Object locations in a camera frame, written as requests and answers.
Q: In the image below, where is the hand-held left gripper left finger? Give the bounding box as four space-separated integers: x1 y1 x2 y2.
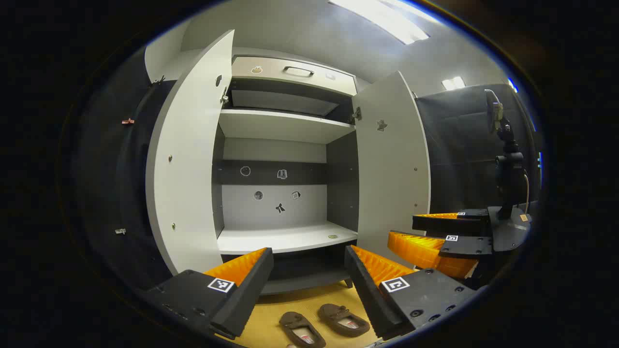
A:
143 247 274 340

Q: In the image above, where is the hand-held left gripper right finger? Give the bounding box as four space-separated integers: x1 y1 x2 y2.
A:
344 245 479 341

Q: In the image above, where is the brown fuzzy shoe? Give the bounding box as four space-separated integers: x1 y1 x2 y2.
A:
279 312 327 348
318 304 370 337

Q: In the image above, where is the white cabinet door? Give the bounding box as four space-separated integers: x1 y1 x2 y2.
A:
145 29 235 276
352 71 431 269

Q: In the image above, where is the grey white shoe cabinet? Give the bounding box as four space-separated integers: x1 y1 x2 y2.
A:
211 47 361 295

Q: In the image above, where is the beige cabinet drawer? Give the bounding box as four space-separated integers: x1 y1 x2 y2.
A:
231 56 358 96

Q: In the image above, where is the black backdrop cloth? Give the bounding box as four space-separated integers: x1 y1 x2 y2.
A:
415 84 541 216

